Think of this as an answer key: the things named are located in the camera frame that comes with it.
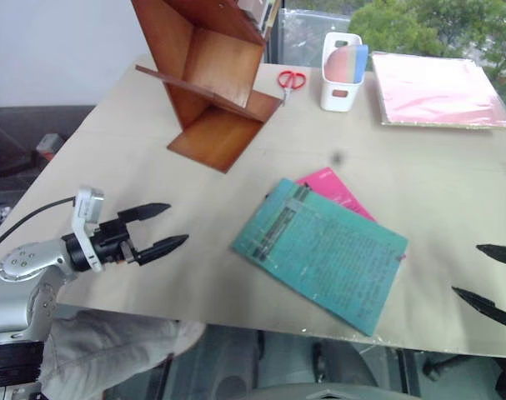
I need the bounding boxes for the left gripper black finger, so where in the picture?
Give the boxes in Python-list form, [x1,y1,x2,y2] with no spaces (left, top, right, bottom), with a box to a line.
[135,234,190,267]
[118,202,172,224]

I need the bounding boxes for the green trees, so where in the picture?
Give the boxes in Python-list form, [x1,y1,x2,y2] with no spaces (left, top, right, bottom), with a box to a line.
[348,0,506,113]

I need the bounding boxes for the red handled scissors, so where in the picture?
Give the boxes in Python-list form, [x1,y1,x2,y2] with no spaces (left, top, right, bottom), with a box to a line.
[276,69,308,108]

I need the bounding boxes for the white plastic container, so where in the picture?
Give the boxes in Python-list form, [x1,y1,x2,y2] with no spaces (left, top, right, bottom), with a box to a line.
[318,32,366,113]

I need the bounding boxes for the pastel rainbow sponge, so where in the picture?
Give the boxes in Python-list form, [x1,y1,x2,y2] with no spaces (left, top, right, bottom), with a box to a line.
[326,44,370,84]

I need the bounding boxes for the teal green book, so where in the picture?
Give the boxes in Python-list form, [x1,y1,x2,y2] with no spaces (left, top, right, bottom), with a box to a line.
[229,177,409,338]

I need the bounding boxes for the clear glass panel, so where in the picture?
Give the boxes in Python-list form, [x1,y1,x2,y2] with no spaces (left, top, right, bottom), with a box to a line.
[277,7,353,67]

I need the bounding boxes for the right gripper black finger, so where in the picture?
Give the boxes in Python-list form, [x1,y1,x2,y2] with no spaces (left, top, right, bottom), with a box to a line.
[475,243,506,268]
[451,286,506,335]

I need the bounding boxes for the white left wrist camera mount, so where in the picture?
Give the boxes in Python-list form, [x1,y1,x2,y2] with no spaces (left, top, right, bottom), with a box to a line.
[71,186,106,274]

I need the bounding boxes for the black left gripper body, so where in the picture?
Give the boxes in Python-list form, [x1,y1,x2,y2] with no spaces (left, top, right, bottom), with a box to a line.
[92,216,139,266]

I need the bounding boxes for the dark grey sofa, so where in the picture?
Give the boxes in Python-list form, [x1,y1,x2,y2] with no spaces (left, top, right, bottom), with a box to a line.
[0,105,96,181]

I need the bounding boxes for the grey cloth jacket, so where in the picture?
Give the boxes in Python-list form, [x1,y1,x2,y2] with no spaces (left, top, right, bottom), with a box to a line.
[38,308,208,400]

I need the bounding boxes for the wooden book stand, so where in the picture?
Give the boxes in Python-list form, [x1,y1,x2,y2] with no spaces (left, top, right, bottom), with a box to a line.
[130,0,283,174]

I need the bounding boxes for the red and grey box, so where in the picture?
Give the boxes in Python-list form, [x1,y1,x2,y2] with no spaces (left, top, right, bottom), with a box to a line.
[36,132,67,162]

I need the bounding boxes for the pink sheet stack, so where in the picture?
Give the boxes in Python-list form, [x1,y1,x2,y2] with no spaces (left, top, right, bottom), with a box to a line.
[369,50,506,131]

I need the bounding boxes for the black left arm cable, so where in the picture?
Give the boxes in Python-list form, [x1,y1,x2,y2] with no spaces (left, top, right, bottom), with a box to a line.
[0,196,78,295]

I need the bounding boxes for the magenta pink book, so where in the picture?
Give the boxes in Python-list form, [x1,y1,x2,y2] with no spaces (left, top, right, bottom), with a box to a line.
[296,167,378,223]

